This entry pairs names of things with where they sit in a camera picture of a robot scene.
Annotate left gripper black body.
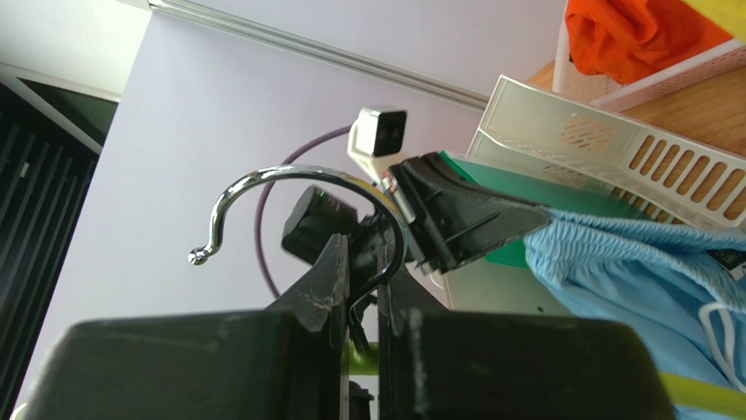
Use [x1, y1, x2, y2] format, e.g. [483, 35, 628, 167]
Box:
[387, 152, 550, 274]

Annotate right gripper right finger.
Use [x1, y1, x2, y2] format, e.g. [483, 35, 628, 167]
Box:
[378, 279, 674, 419]

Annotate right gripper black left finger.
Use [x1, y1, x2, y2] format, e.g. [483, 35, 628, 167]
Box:
[25, 234, 349, 419]

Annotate orange shorts front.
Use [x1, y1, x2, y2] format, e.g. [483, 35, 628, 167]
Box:
[565, 1, 735, 85]

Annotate light blue shorts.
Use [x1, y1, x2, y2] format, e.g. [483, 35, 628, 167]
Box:
[524, 209, 745, 393]

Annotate green hanger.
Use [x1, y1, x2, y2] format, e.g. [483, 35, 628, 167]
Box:
[187, 164, 746, 419]

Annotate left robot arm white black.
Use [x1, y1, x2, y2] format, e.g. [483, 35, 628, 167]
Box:
[281, 152, 550, 274]

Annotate yellow shorts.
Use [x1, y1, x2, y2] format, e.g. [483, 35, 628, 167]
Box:
[685, 0, 746, 42]

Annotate green folder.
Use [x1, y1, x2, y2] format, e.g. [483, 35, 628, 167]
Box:
[440, 150, 648, 269]

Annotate white perforated basket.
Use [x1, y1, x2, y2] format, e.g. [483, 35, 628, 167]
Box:
[552, 1, 745, 110]

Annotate white file organizer rack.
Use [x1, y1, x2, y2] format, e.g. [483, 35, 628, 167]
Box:
[440, 74, 746, 316]

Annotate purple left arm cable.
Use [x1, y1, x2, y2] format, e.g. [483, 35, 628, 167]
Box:
[254, 124, 354, 299]

